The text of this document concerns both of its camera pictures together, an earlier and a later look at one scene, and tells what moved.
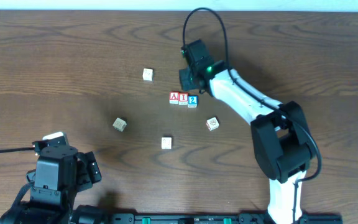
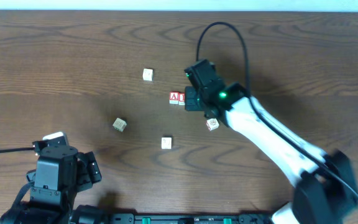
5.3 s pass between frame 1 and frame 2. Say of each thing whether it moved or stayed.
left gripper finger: stayed
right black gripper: moved
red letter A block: stayed
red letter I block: stayed
